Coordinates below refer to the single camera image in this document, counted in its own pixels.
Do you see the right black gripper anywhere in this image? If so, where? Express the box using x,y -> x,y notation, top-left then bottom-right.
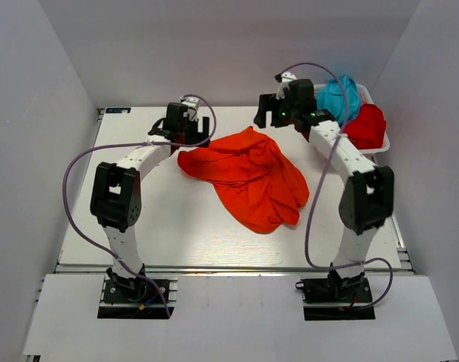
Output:
255,94 -> 299,129

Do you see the orange t-shirt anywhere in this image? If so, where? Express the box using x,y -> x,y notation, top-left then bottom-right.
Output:
177,126 -> 310,234

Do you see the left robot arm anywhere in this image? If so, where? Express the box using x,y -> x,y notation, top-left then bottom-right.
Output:
90,97 -> 210,301

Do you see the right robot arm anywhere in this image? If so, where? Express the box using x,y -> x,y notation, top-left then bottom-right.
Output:
254,72 -> 394,301

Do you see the blue t-shirt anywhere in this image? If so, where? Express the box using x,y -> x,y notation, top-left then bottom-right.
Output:
316,75 -> 362,126

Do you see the blue table label sticker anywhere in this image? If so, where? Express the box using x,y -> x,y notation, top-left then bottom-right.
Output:
105,107 -> 131,114

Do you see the red t-shirt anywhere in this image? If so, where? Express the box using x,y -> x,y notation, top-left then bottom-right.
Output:
344,103 -> 387,150

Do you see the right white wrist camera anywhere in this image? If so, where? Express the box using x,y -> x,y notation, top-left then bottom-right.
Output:
274,71 -> 297,100

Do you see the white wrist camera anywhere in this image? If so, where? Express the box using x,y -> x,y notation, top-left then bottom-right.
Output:
274,71 -> 297,100
180,96 -> 200,121

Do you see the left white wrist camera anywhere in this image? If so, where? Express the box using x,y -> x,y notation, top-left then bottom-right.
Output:
180,96 -> 200,121

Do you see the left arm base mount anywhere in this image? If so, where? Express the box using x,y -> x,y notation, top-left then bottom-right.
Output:
97,268 -> 176,320

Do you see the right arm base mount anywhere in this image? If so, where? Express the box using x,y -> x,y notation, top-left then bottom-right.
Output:
295,265 -> 375,321

